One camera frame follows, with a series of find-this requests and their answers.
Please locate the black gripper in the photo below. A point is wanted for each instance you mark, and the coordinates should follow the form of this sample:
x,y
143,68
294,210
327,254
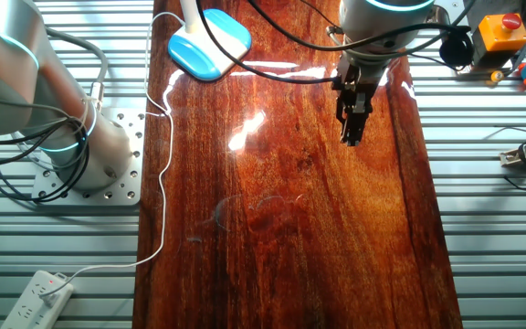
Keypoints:
x,y
356,80

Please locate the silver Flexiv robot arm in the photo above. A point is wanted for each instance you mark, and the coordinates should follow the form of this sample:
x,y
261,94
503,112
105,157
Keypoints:
x,y
103,146

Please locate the small yellow ball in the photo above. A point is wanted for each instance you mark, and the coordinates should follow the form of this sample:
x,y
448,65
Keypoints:
x,y
497,76

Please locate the silver robot mounting plate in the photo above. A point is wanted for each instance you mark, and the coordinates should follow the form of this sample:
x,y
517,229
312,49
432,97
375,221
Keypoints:
x,y
128,183

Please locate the orange emergency stop box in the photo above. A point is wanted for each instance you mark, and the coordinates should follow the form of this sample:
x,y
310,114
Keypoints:
x,y
500,34

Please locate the blue and white desk lamp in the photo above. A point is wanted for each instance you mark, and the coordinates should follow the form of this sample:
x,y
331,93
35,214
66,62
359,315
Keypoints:
x,y
208,45

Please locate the white power strip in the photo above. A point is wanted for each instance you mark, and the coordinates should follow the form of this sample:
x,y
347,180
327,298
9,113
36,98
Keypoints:
x,y
30,306

